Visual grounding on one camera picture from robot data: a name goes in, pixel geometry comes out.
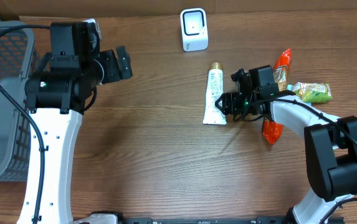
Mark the white barcode scanner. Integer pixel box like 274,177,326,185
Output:
180,7,209,52

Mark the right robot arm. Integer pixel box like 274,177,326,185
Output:
215,65,357,224

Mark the white Pantene conditioner tube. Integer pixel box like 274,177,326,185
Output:
202,62,227,125

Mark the red spaghetti packet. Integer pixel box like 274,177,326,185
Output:
262,49,292,145

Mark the green yellow snack packet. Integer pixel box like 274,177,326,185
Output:
292,82,333,103

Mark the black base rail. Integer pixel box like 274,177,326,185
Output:
72,210,346,224

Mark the grey plastic shopping basket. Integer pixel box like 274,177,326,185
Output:
0,21,39,182

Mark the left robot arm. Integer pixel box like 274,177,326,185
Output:
18,19,133,223

